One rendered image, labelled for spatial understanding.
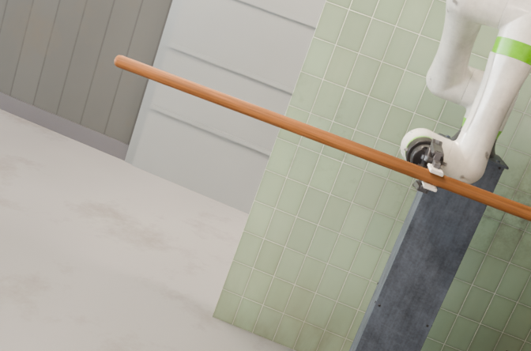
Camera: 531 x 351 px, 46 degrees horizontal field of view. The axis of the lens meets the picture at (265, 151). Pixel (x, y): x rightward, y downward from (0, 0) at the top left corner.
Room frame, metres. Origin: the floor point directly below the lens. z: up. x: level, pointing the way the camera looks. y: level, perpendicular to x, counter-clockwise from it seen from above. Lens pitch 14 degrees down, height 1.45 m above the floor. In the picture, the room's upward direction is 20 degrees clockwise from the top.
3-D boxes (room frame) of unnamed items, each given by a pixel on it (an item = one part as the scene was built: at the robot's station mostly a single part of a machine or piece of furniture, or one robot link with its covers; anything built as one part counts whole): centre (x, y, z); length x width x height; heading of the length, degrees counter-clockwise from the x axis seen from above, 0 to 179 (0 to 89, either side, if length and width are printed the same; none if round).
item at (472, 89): (2.06, -0.63, 1.36); 0.16 x 0.13 x 0.19; 73
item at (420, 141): (1.60, -0.40, 1.20); 0.12 x 0.06 x 0.09; 85
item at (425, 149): (1.53, -0.39, 1.19); 0.09 x 0.07 x 0.08; 175
